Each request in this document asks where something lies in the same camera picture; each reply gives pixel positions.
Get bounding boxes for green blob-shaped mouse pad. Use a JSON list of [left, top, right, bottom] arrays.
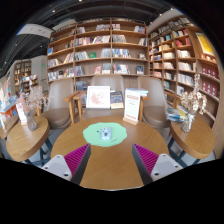
[[82, 122, 128, 148]]

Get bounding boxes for transparent computer mouse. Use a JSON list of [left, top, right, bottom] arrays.
[[99, 126, 113, 141]]

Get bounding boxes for round wooden side table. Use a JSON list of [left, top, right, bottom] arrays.
[[166, 116, 217, 168], [5, 115, 51, 164]]

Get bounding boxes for white sign in wooden base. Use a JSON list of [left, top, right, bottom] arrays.
[[122, 87, 142, 126]]

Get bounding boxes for glass vase with pink flowers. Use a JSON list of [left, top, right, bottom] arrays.
[[14, 85, 44, 132]]

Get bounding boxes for white framed floral picture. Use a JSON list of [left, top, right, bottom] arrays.
[[85, 85, 112, 110]]

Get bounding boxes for brown padded wooden armchair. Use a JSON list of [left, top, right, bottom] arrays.
[[39, 77, 79, 131], [71, 73, 148, 123], [137, 76, 181, 129]]

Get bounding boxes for distant wooden bookshelf unit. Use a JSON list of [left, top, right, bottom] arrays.
[[13, 59, 33, 84]]

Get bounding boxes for stack of pale blue books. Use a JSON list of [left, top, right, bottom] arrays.
[[128, 87, 150, 98]]

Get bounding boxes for stack of colourful books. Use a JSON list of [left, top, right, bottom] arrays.
[[164, 105, 188, 123]]

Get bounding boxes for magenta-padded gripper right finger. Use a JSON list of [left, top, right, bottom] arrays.
[[131, 143, 184, 186]]

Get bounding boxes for low book display rack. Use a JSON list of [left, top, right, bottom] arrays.
[[19, 73, 40, 96]]

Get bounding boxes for curved wooden bookshelf unit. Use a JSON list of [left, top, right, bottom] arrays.
[[146, 14, 223, 123]]

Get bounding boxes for dark cover book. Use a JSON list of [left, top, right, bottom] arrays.
[[109, 90, 125, 110]]

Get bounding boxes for white hanging ceiling panel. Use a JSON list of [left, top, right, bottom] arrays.
[[15, 23, 55, 40]]

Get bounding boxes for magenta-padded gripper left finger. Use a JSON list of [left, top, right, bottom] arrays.
[[41, 143, 92, 185]]

